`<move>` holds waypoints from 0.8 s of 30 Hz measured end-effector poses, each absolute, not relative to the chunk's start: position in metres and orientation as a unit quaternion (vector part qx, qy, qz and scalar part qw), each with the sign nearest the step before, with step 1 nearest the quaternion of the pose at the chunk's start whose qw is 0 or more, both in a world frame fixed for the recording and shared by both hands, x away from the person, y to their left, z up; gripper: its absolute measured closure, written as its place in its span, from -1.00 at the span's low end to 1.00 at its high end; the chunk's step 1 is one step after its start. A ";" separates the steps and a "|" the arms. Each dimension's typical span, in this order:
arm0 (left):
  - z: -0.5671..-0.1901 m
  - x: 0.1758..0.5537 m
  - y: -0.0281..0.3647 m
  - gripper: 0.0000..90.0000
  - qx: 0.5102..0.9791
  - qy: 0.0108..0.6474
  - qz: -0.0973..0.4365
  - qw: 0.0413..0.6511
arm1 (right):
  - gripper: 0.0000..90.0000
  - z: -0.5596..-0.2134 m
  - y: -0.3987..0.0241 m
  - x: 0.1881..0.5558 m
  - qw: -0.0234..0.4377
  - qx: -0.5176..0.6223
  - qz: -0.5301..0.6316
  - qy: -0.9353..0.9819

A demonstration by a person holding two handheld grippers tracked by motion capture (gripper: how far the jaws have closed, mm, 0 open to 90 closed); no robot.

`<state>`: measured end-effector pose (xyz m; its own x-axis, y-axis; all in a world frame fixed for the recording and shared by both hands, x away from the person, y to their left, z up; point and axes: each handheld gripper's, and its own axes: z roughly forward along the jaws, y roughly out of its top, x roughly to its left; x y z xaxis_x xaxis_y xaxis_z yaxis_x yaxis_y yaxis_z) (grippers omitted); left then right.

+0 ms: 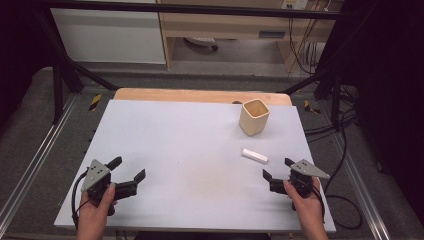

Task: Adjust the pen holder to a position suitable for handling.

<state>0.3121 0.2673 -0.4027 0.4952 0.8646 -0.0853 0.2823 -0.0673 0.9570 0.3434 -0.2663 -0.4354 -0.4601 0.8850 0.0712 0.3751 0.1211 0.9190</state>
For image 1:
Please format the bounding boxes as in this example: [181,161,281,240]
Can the person's left hand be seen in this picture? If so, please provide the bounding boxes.
[76,182,118,234]

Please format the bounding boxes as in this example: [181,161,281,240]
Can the office chair base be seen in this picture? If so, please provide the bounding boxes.
[184,36,220,52]

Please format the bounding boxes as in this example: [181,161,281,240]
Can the black floor cable bundle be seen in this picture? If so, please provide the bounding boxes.
[303,111,358,143]

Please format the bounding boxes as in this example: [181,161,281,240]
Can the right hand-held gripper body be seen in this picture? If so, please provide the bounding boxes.
[288,158,331,212]

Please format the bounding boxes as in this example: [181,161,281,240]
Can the aluminium floor rail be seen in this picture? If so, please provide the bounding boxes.
[0,94,80,228]
[332,133,392,240]

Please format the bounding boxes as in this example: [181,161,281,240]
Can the black floor cable loop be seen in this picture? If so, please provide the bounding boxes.
[323,109,364,232]

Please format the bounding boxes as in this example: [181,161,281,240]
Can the white cylindrical stick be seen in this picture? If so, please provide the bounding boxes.
[241,147,269,165]

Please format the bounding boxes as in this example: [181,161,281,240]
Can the person's right hand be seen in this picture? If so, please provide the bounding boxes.
[283,176,326,232]

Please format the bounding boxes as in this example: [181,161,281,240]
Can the hand-held gripper black cable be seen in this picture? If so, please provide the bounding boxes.
[309,178,327,224]
[70,169,90,231]

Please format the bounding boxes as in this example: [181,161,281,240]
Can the hanging desk cables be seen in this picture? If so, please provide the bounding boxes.
[287,0,334,76]

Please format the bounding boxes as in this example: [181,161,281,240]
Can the white cabinet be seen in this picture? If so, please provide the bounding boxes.
[49,0,167,65]

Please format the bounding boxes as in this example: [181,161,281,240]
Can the left hand-held gripper black cable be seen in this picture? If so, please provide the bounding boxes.
[70,169,90,231]

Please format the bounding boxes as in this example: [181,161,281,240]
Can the dark curtain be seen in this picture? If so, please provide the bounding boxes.
[0,0,56,129]
[339,0,424,221]

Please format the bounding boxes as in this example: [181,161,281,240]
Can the right hand-held gripper black cable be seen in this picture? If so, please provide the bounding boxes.
[309,178,327,224]

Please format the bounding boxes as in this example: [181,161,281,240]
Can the beige square cup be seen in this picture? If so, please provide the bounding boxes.
[238,98,271,137]

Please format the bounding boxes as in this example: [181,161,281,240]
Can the black metal stand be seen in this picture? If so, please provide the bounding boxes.
[282,49,356,131]
[33,9,120,125]

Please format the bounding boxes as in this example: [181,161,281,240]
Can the wooden desk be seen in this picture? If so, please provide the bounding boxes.
[156,0,344,73]

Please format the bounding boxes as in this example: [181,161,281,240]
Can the wooden table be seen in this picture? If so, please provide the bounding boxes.
[113,87,293,107]

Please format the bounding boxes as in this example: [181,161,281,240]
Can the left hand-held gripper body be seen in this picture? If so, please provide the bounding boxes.
[80,159,116,217]

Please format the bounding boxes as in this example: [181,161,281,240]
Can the white power outlet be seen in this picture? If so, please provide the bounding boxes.
[281,0,309,11]

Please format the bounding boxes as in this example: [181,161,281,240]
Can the black metal crossbar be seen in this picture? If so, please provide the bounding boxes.
[43,0,346,20]

